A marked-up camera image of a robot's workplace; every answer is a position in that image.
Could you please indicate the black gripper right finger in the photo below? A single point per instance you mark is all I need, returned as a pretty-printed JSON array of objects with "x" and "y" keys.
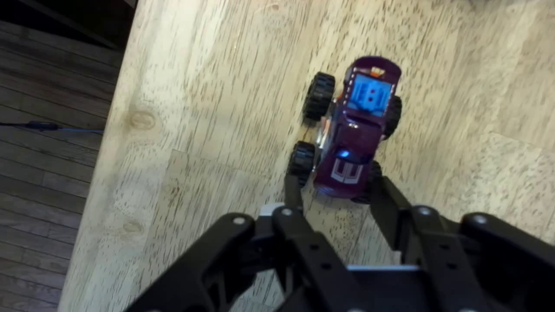
[{"x": 394, "y": 217}]

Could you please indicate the purple toy monster truck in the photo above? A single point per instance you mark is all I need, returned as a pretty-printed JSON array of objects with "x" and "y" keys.
[{"x": 352, "y": 120}]

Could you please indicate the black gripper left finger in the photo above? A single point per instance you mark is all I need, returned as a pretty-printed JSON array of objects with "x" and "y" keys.
[{"x": 293, "y": 193}]

